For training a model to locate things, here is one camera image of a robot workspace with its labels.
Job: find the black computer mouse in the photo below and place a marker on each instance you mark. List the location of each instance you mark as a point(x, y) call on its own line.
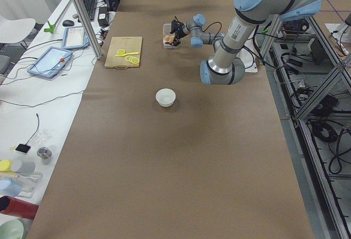
point(68, 23)

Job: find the light blue cup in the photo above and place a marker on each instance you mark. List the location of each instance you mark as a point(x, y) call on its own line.
point(10, 187)

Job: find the blue teach pendant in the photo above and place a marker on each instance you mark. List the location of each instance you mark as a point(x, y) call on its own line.
point(75, 38)
point(51, 62)

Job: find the aluminium frame post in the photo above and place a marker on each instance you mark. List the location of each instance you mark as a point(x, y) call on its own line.
point(85, 21)

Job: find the black square sensor pad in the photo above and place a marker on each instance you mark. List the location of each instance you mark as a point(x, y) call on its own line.
point(23, 148)

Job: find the grey cup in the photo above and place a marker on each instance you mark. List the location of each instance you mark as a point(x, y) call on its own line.
point(24, 168)

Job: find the aluminium side frame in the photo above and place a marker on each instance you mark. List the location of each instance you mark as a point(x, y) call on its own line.
point(309, 65)

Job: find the yellow plastic knife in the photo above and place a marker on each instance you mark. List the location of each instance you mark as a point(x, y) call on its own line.
point(126, 54)

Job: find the lemon slice middle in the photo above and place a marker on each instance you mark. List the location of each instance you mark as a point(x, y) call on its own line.
point(134, 60)

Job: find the light green bowl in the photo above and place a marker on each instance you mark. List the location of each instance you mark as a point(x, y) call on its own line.
point(13, 229)

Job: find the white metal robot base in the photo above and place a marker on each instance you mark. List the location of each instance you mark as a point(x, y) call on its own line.
point(248, 57)

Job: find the red cylinder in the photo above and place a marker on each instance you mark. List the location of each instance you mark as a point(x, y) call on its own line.
point(18, 208)

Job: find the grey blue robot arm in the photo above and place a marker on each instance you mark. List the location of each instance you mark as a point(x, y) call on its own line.
point(224, 67)

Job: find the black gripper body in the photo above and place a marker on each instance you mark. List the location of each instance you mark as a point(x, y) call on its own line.
point(180, 32)

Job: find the white chair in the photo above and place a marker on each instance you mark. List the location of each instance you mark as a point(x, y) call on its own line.
point(15, 31)

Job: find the lemon slice front of pair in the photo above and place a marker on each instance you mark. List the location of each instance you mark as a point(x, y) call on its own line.
point(121, 52)

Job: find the small metal cup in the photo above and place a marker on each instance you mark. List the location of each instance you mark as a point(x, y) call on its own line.
point(45, 155)

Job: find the black power adapter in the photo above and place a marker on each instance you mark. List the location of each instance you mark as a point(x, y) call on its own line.
point(103, 16)

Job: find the black keyboard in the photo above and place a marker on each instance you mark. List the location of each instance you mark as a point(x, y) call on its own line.
point(90, 6)

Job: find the white ceramic bowl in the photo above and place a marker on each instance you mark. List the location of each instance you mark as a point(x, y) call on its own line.
point(165, 97)

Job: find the brown egg from bowl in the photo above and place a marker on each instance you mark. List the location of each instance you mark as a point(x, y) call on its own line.
point(171, 39)

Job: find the blue teach pendant near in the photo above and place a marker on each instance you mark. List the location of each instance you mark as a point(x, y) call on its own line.
point(51, 62)

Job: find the bamboo cutting board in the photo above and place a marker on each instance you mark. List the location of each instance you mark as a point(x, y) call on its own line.
point(130, 44)

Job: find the yellow cup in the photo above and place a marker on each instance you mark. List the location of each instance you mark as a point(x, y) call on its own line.
point(5, 165)

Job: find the blue teach pendant far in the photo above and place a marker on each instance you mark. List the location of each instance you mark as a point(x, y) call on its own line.
point(75, 38)

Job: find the clear plastic egg box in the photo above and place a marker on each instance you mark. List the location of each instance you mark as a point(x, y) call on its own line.
point(166, 32)

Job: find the green clamp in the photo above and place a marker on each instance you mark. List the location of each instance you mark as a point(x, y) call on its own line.
point(50, 28)

